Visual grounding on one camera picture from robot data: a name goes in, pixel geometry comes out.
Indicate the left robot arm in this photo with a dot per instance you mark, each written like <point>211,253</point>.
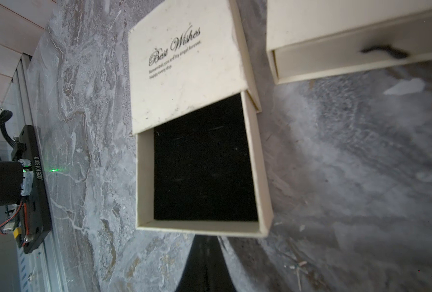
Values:
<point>11,178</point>

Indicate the large cream jewelry box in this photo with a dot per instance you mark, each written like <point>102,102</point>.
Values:
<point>314,39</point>

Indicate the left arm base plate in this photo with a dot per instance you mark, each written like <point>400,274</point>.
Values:
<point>35,213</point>

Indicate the small cream jewelry box front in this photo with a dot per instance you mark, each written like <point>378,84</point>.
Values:
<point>194,103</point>

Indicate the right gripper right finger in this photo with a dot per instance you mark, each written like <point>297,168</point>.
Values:
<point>218,274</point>

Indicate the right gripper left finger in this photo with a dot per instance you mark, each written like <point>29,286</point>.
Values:
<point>195,276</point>

